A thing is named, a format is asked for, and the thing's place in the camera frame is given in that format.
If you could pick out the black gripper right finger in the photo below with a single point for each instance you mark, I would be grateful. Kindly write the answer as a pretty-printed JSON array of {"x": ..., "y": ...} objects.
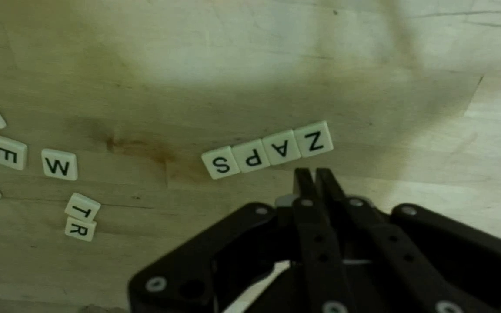
[{"x": 391, "y": 249}]

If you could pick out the white letter tile T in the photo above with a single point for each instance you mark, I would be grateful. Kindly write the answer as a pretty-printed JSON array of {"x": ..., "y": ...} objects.
[{"x": 83, "y": 207}]

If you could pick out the white letter tile P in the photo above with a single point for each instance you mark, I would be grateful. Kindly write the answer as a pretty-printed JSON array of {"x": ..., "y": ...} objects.
[{"x": 251, "y": 155}]

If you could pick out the white letter tile A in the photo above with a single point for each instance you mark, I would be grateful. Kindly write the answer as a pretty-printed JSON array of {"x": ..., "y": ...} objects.
[{"x": 283, "y": 146}]

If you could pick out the white letter tile E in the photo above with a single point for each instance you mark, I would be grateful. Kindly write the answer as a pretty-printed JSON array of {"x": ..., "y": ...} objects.
[{"x": 8, "y": 153}]

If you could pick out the white letter tile S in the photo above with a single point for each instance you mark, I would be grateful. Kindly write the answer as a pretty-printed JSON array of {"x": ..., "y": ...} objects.
[{"x": 220, "y": 162}]

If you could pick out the white letter tile R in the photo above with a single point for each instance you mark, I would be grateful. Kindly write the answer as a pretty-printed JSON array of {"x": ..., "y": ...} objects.
[{"x": 81, "y": 230}]

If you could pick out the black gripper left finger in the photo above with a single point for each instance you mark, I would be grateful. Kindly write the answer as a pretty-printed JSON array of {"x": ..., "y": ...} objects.
[{"x": 314, "y": 244}]

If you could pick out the white letter tile W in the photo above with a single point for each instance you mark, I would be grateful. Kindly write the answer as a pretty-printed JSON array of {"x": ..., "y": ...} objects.
[{"x": 60, "y": 164}]

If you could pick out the white letter tile Z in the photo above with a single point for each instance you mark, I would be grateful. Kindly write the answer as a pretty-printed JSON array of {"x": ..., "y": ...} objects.
[{"x": 314, "y": 139}]

